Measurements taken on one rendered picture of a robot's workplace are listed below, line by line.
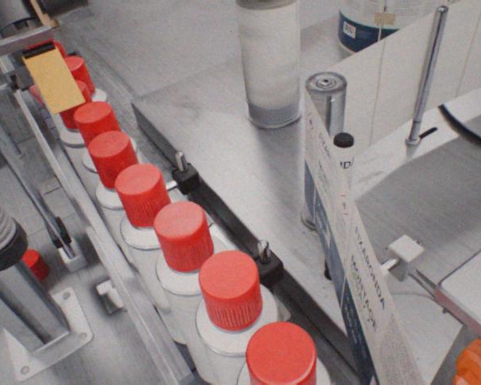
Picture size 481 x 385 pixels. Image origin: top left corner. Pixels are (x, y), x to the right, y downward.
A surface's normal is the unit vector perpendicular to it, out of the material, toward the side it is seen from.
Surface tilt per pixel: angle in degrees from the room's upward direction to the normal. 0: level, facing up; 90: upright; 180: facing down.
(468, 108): 0
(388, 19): 90
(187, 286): 45
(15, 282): 90
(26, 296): 90
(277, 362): 3
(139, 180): 3
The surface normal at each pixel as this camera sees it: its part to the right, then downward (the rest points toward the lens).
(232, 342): -0.17, -0.05
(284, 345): -0.13, -0.67
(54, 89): 0.33, -0.07
